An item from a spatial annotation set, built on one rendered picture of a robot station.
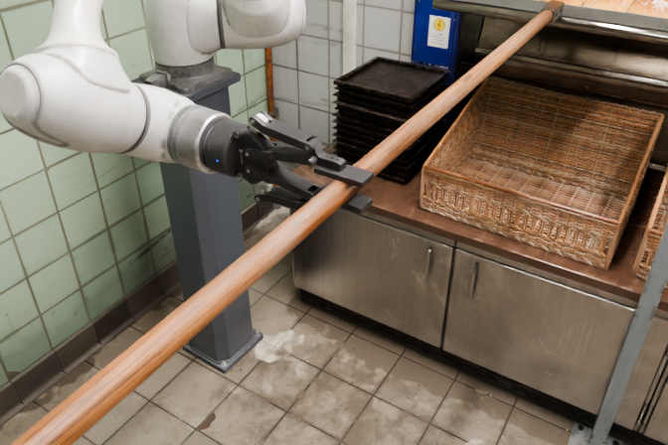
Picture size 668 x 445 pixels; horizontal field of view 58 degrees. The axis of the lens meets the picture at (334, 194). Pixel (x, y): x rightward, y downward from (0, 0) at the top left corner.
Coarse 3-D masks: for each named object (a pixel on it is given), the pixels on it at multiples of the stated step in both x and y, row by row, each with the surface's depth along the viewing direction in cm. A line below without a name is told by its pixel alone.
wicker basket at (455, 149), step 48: (480, 96) 199; (528, 96) 195; (576, 96) 187; (480, 144) 206; (528, 144) 198; (576, 144) 190; (432, 192) 187; (480, 192) 167; (528, 192) 189; (576, 192) 188; (528, 240) 166; (576, 240) 158
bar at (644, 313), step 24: (456, 0) 160; (552, 24) 148; (576, 24) 145; (600, 24) 143; (648, 288) 142; (648, 312) 145; (624, 360) 155; (624, 384) 158; (600, 408) 166; (576, 432) 181; (600, 432) 170
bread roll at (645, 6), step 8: (640, 0) 140; (648, 0) 138; (656, 0) 138; (632, 8) 141; (640, 8) 139; (648, 8) 138; (656, 8) 137; (664, 8) 137; (656, 16) 137; (664, 16) 137
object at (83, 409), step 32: (480, 64) 108; (448, 96) 96; (416, 128) 87; (384, 160) 79; (320, 192) 71; (352, 192) 74; (288, 224) 65; (256, 256) 61; (224, 288) 57; (192, 320) 54; (128, 352) 50; (160, 352) 51; (96, 384) 47; (128, 384) 48; (64, 416) 44; (96, 416) 46
